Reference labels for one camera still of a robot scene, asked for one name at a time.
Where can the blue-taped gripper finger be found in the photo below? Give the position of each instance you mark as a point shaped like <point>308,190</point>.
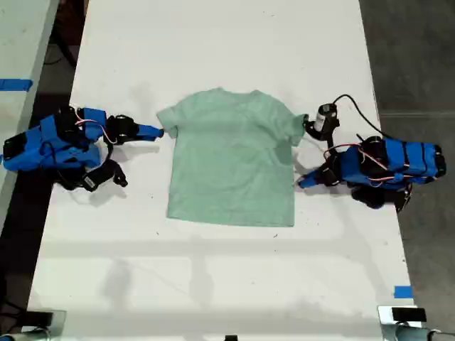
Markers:
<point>147,136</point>
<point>314,175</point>
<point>147,129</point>
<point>314,183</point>

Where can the pale green T-shirt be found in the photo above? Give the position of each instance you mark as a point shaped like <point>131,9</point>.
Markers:
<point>231,160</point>

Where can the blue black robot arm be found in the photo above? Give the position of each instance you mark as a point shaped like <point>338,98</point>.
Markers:
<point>409,160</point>
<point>32,152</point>

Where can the long blue tape strip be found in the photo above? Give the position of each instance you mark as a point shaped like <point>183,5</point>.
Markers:
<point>14,85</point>

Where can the pale side table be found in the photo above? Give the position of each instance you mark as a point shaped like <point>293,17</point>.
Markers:
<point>21,42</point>

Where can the short blue tape strip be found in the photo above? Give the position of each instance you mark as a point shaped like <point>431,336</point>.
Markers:
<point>403,292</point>

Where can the black clamp block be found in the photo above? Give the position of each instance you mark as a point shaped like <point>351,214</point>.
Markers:
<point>409,314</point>
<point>39,318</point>

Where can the small black edge block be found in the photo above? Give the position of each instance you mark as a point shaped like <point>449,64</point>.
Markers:
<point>231,338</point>

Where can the grey metal pipe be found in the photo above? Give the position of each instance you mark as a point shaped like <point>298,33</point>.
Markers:
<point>21,335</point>
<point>419,335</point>

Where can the short black camera stalk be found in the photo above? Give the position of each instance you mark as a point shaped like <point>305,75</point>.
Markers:
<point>320,135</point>
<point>119,175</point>

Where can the black silver camera box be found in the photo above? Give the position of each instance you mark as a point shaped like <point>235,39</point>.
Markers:
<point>325,115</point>

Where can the black camera box white label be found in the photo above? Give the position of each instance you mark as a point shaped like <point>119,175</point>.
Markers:
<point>93,181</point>

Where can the metal corner bracket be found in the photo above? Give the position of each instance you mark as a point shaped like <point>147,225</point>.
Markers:
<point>59,319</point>
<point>385,319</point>

